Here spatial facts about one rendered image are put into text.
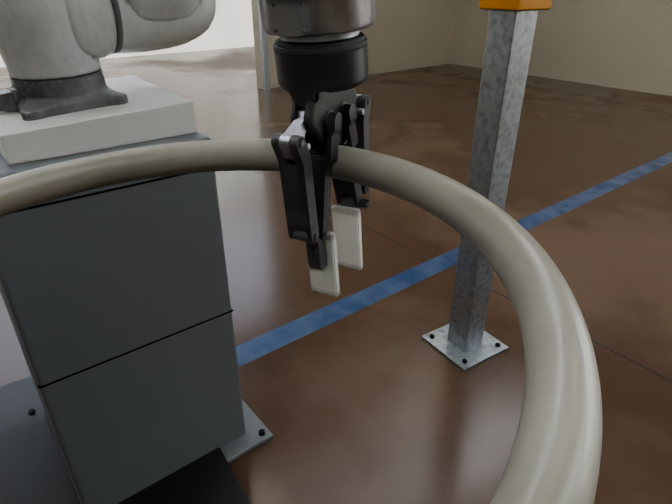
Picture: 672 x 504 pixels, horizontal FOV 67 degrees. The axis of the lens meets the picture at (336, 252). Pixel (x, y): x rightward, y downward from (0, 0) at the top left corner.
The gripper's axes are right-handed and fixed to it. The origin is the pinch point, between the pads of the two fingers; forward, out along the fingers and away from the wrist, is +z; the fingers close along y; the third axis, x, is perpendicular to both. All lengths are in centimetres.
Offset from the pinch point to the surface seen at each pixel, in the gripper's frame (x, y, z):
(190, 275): -49, -23, 30
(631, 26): 13, -617, 70
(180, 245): -49, -23, 23
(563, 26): -57, -646, 75
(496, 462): 12, -49, 87
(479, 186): -8, -92, 33
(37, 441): -92, 2, 78
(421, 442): -6, -46, 86
